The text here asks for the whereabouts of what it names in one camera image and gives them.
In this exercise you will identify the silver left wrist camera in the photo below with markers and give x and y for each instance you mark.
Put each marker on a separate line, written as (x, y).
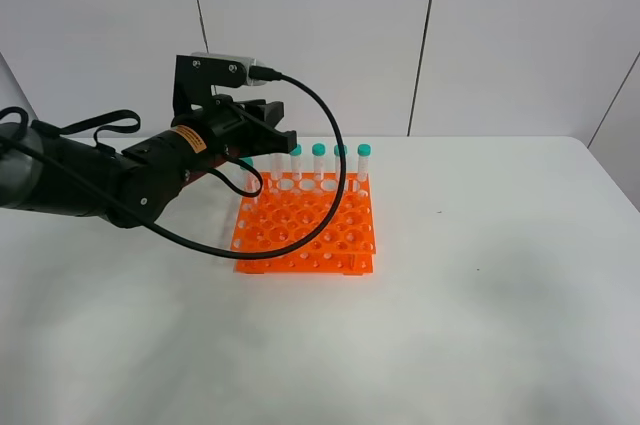
(197, 74)

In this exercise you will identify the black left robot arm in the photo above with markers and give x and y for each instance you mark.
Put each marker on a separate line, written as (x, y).
(44, 170)

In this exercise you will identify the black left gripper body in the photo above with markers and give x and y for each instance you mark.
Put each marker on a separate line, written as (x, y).
(205, 129)

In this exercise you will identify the back-row tube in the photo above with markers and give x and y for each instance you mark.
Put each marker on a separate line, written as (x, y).
(337, 160)
(296, 163)
(318, 152)
(276, 164)
(364, 153)

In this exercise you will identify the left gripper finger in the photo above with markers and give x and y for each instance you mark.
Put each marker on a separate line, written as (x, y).
(251, 137)
(266, 115)

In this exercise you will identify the back-row tube far right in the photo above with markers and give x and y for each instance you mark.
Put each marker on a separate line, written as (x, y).
(364, 153)

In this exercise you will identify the orange test tube rack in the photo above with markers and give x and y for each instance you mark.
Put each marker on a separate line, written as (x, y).
(287, 211)

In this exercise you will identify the second-row tube left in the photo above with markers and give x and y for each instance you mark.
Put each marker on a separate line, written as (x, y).
(252, 178)

